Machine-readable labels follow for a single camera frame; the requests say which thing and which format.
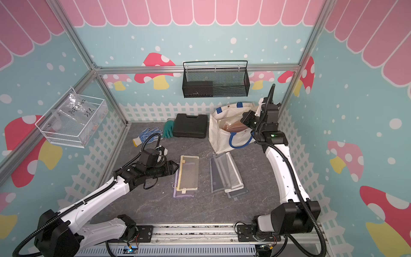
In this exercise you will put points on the black plastic tool case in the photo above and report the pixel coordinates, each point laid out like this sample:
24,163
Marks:
188,126

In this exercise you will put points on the black wire mesh basket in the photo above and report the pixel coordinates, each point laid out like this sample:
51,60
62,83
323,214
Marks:
230,78

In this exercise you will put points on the cream canvas tote bag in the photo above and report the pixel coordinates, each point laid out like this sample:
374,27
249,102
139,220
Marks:
220,139

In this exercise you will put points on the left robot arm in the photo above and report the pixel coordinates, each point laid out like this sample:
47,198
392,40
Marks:
65,232

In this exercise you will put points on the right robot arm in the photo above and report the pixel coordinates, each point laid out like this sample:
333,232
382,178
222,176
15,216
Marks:
297,213

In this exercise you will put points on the clear plastic labelled bag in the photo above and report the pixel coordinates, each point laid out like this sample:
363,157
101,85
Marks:
72,116

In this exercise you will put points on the dark grey mesh pouch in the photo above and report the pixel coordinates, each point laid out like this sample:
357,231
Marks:
218,182

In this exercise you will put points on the blue white work glove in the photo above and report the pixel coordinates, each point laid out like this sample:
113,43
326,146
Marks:
144,135

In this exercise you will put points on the pink brown mesh pouch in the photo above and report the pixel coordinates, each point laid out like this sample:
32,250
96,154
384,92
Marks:
235,127

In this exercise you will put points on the yellow trimmed clear pouch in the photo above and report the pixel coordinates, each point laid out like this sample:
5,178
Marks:
188,174

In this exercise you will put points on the green rubber glove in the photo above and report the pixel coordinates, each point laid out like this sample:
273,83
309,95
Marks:
168,128

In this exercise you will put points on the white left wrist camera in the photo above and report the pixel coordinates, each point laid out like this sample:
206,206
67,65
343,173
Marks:
162,151

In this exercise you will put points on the black box in basket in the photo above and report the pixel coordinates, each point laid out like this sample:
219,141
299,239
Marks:
193,89

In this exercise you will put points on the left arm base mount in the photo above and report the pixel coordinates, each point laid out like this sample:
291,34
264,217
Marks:
136,234

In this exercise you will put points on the grey pouch under white pouch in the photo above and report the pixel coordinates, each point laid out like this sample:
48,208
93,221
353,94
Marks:
235,194

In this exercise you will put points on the white wire wall basket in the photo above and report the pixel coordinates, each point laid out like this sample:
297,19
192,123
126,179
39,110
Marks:
81,140

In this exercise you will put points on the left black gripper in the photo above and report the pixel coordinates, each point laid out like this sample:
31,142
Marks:
169,169

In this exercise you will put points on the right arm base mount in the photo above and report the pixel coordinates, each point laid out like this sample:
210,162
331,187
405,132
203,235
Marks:
247,233

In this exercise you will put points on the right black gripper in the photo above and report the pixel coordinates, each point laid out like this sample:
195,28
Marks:
246,119

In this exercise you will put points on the white grey mesh pouch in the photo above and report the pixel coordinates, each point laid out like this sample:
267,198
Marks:
231,173

